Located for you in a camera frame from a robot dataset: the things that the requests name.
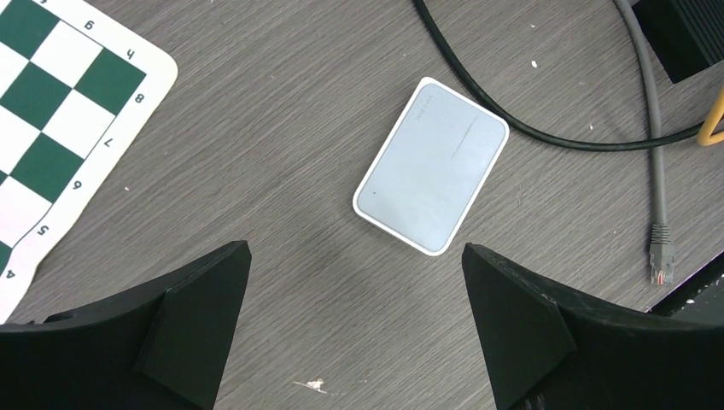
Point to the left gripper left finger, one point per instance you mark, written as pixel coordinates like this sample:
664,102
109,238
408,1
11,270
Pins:
162,344

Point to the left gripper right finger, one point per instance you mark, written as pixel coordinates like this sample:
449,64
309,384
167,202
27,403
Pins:
549,346

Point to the white router box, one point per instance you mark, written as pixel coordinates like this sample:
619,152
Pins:
431,167

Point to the green white chessboard mat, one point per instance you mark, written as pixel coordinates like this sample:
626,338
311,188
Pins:
77,87

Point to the black network switch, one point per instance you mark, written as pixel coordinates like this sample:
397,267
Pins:
686,35

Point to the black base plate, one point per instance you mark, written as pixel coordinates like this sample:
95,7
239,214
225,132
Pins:
699,299

